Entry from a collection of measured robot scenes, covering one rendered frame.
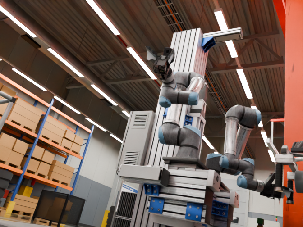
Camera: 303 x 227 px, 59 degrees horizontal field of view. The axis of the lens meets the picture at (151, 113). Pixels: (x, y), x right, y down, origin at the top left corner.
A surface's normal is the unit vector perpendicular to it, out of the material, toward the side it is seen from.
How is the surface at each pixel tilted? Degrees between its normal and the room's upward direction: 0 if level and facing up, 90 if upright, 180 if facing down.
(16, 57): 90
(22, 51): 90
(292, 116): 90
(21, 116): 90
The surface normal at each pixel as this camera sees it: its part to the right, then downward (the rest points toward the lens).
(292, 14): -0.55, -0.44
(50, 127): 0.86, -0.03
